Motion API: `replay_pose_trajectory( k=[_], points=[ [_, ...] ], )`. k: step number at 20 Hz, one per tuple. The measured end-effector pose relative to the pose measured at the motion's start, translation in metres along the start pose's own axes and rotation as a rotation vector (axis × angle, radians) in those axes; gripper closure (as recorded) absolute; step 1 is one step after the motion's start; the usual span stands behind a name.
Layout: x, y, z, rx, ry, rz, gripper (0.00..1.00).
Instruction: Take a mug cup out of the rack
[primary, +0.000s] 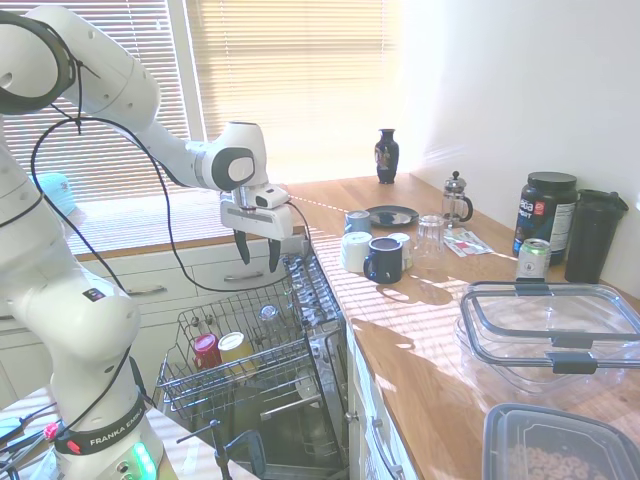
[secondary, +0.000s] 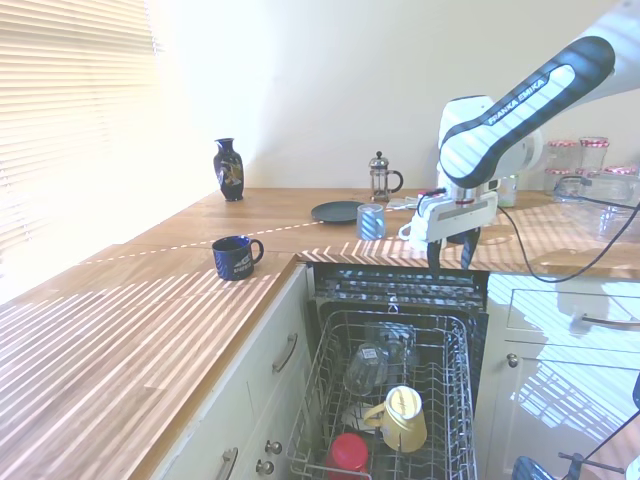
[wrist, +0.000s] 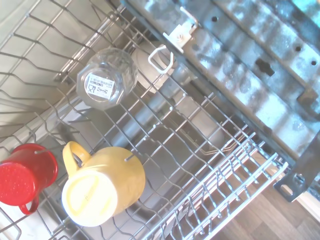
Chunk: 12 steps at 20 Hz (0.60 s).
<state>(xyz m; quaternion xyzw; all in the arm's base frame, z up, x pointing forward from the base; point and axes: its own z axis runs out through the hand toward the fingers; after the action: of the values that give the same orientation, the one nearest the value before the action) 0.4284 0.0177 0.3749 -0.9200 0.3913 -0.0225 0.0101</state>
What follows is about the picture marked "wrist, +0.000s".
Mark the white round dish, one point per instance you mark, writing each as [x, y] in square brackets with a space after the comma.
[147, 75]

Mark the clear glass with label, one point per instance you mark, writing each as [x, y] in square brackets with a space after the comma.
[105, 82]

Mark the built-in dishwasher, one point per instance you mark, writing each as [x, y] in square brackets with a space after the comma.
[250, 75]

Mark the red speckled mug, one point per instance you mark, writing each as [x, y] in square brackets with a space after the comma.
[17, 182]

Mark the yellow ceramic mug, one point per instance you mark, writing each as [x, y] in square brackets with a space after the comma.
[100, 190]

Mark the white metal mounting bracket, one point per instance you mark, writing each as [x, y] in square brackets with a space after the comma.
[178, 35]

